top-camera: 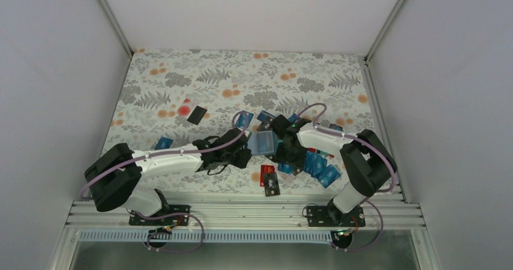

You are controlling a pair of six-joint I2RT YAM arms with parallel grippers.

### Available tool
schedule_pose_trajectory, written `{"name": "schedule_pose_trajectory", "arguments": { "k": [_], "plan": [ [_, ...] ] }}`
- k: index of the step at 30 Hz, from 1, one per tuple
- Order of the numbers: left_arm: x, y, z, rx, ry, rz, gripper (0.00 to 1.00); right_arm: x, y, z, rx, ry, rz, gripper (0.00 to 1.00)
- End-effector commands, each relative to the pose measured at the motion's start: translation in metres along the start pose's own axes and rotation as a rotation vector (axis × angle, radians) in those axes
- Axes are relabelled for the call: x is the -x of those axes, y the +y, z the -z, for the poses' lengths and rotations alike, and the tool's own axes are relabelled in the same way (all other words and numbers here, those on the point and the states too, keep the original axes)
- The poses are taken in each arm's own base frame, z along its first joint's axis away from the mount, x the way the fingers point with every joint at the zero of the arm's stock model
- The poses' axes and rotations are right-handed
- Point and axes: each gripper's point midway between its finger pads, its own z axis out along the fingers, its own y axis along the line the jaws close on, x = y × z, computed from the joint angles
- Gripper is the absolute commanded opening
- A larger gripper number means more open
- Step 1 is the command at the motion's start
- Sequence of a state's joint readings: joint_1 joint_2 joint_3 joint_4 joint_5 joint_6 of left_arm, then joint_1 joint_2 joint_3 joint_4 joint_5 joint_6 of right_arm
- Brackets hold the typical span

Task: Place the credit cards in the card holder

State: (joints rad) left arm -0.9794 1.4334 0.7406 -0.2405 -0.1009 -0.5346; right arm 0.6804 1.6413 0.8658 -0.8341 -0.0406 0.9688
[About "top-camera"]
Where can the blue card under left arm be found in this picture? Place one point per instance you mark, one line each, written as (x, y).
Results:
(163, 143)

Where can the blue card pile front right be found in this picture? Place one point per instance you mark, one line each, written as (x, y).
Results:
(316, 166)

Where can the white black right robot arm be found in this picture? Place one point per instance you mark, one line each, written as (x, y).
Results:
(306, 146)

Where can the blue card front left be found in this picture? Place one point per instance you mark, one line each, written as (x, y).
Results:
(243, 119)

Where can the black card near left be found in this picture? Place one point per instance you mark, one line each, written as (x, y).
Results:
(197, 115)

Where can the teal leather card holder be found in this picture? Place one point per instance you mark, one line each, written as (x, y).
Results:
(263, 143)

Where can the floral patterned table mat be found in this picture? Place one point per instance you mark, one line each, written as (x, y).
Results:
(330, 86)

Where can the red yellow logo card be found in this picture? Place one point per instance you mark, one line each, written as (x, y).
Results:
(265, 169)

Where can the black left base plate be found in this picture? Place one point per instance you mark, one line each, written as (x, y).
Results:
(175, 215)

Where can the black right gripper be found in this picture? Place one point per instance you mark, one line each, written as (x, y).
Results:
(280, 156)

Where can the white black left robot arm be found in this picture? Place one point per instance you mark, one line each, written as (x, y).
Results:
(118, 178)

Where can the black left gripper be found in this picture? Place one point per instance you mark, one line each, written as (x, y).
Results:
(241, 162)

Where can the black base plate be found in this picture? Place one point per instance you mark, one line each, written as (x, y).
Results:
(324, 216)
(175, 215)

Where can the white card with red circle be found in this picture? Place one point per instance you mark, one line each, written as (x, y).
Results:
(186, 108)

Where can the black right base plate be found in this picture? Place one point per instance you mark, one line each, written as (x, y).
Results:
(324, 216)

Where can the aluminium rail frame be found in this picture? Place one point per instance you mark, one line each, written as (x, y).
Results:
(255, 211)

